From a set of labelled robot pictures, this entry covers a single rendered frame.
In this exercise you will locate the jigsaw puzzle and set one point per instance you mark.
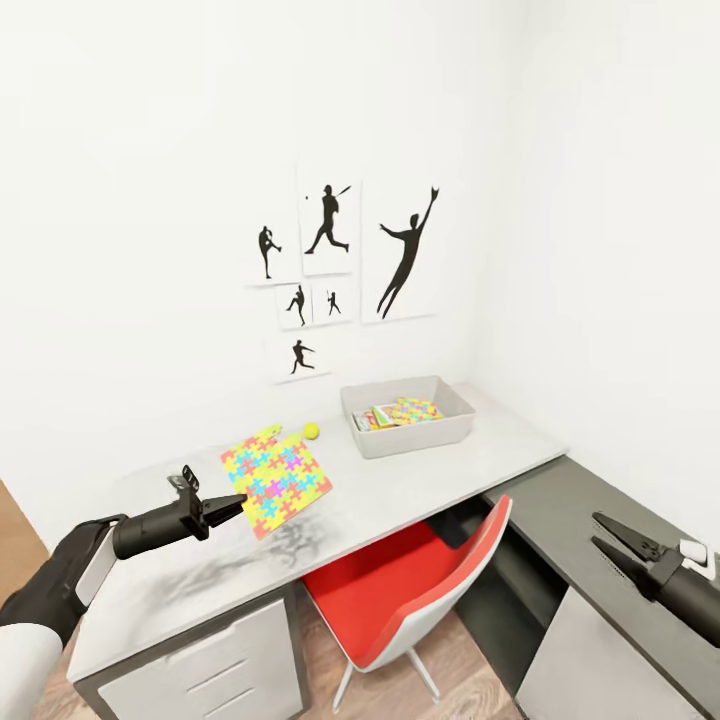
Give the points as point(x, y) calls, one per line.
point(412, 411)
point(280, 480)

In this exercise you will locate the board game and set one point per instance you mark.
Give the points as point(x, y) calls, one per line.
point(362, 422)
point(381, 417)

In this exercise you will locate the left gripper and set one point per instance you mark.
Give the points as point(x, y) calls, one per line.
point(177, 521)

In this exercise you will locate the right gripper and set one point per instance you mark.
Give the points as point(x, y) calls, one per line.
point(693, 600)

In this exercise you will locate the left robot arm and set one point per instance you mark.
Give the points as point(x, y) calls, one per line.
point(36, 622)

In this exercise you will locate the tennis ball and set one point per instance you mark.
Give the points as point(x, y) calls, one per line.
point(310, 430)

